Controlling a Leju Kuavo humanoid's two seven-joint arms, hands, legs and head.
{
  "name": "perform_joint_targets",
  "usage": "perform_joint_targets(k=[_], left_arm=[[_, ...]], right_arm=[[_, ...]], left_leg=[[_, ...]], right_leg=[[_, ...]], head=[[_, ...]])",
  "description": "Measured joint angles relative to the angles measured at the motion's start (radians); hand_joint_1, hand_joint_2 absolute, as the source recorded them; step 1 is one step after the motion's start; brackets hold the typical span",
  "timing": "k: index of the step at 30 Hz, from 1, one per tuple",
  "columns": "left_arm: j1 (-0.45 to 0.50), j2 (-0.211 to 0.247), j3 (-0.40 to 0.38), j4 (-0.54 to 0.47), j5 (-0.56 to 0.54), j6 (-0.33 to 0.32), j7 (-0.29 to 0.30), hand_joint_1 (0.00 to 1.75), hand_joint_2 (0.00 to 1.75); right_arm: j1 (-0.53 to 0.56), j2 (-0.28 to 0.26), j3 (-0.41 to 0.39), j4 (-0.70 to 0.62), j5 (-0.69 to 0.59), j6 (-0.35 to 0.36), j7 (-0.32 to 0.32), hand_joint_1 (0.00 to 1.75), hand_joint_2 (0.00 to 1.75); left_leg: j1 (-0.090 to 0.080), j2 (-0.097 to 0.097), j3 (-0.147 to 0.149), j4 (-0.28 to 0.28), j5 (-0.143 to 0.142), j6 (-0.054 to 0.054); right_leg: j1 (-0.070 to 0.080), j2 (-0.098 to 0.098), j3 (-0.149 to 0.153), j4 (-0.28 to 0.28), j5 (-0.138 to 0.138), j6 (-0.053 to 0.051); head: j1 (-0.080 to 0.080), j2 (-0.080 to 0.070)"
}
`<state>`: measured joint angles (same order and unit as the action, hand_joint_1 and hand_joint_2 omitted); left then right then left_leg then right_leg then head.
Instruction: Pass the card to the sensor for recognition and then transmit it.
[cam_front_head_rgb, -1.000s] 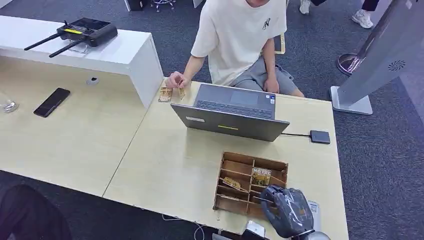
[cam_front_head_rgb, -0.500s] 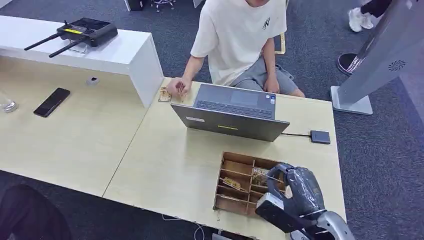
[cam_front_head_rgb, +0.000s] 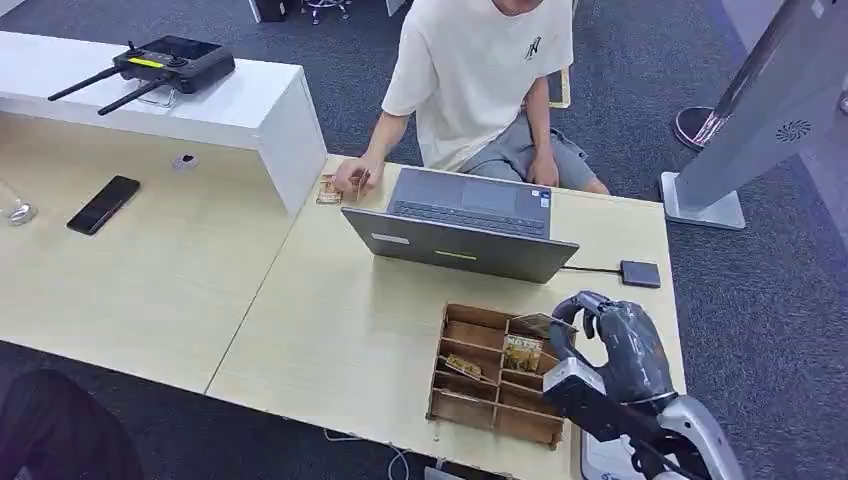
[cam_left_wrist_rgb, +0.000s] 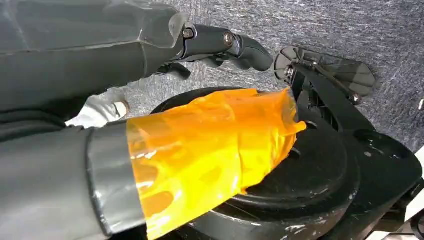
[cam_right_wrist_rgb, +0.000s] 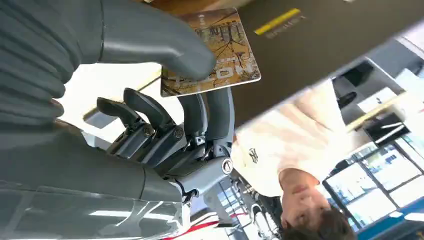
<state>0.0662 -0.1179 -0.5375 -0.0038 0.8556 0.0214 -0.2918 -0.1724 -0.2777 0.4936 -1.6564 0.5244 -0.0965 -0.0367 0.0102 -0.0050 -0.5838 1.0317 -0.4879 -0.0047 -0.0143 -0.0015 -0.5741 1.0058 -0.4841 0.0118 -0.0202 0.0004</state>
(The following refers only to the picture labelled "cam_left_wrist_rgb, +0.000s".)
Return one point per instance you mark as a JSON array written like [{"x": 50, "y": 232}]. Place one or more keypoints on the ribbed grey left robot arm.
[{"x": 23, "y": 126}]

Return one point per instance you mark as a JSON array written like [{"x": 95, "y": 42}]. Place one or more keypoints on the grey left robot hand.
[{"x": 99, "y": 49}]

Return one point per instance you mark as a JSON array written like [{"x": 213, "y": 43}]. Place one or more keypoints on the black robot foot plate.
[{"x": 344, "y": 71}]

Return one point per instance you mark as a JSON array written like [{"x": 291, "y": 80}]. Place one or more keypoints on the black round weight disc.
[{"x": 311, "y": 172}]

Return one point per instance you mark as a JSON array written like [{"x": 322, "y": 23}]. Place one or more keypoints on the person's white shoe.
[{"x": 99, "y": 112}]

